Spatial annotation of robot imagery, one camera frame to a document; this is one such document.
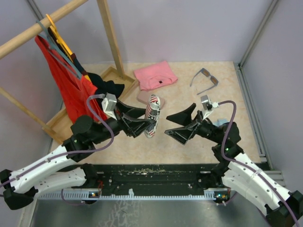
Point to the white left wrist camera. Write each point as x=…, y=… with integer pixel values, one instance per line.
x=108, y=105

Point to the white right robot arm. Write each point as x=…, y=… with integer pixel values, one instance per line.
x=235, y=170

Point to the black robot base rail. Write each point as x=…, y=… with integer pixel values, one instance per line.
x=149, y=182

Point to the flag newspaper print glasses case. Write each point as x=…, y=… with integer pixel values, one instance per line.
x=152, y=112

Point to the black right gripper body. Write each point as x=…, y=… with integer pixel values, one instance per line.
x=207, y=129

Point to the dark navy garment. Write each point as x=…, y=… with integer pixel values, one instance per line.
x=104, y=87

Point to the red hanging shirt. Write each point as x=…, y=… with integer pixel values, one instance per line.
x=74, y=91

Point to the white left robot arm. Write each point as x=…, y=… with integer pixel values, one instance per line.
x=22, y=186

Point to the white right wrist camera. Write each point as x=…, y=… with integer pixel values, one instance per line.
x=208, y=106

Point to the grey blue hanger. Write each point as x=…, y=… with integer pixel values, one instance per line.
x=67, y=62

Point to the folded pink shirt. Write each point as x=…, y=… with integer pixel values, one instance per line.
x=155, y=76

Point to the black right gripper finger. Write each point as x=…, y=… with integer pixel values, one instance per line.
x=183, y=117
x=182, y=134

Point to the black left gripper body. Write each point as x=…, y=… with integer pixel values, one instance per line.
x=117, y=126

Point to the pink glasses case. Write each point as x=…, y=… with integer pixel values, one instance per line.
x=144, y=96

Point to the yellow hanger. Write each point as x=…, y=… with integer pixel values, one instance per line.
x=52, y=30

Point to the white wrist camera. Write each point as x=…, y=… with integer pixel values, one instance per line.
x=108, y=105
x=208, y=106

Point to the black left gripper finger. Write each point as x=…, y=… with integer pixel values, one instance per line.
x=134, y=127
x=123, y=110

